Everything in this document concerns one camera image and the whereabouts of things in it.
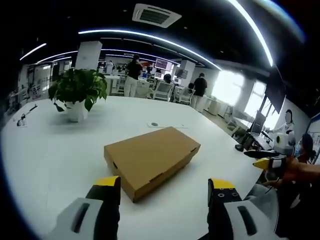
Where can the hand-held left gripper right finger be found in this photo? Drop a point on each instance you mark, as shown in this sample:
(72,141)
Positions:
(222,215)

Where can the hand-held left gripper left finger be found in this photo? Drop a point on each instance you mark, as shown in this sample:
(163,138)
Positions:
(100,215)

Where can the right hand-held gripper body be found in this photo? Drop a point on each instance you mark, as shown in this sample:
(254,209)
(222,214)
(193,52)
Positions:
(284,142)

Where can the brown cardboard shoe box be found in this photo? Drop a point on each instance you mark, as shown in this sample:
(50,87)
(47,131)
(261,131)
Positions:
(150,152)

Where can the open laptop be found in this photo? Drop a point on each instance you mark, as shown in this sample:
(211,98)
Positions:
(257,123)

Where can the grey cloth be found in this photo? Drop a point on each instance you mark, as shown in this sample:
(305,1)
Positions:
(262,200)

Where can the white office chair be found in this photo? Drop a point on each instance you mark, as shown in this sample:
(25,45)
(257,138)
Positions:
(162,91)
(187,95)

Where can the white flat table socket plate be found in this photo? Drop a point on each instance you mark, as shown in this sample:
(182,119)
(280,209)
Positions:
(160,124)

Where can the long ceiling light strip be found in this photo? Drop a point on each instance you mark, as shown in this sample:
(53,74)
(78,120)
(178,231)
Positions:
(150,37)
(252,27)

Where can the small black white tool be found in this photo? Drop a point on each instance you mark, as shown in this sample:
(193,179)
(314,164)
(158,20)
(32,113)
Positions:
(23,117)

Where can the bright display screen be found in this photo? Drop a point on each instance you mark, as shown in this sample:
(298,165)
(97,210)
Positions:
(162,64)

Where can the green potted plant white pot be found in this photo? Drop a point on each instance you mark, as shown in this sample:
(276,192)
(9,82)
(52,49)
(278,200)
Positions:
(77,85)

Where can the white square pillar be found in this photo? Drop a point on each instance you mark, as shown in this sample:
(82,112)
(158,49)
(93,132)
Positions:
(87,56)

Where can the ceiling air conditioner vent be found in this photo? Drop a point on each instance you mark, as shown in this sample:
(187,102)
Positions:
(156,14)

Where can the short ceiling light strip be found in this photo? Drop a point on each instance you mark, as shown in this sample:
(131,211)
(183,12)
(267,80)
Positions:
(32,51)

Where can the dark wall monitor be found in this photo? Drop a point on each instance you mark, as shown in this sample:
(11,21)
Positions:
(275,90)

